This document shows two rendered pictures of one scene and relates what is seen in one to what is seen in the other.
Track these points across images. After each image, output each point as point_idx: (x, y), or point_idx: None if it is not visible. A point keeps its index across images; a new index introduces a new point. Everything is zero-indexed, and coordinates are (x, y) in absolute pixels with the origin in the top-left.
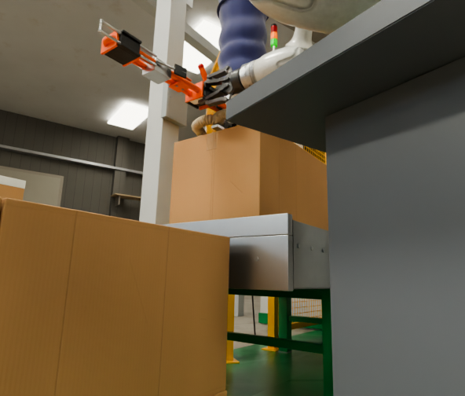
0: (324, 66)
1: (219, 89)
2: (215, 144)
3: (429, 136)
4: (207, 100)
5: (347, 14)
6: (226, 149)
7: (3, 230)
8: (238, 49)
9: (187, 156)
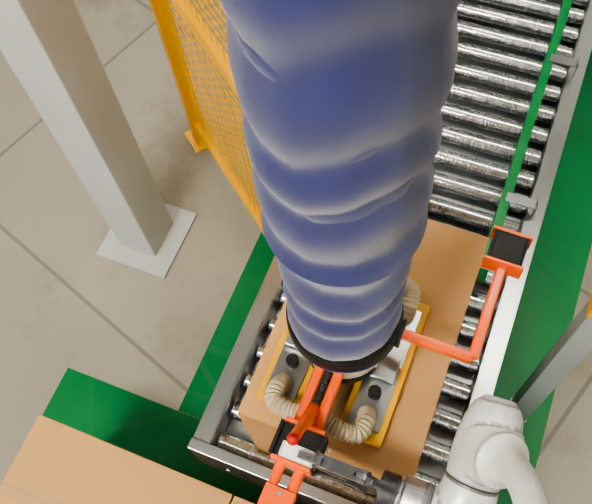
0: None
1: (347, 487)
2: (328, 452)
3: None
4: (321, 475)
5: None
6: (350, 463)
7: None
8: (350, 339)
9: (272, 432)
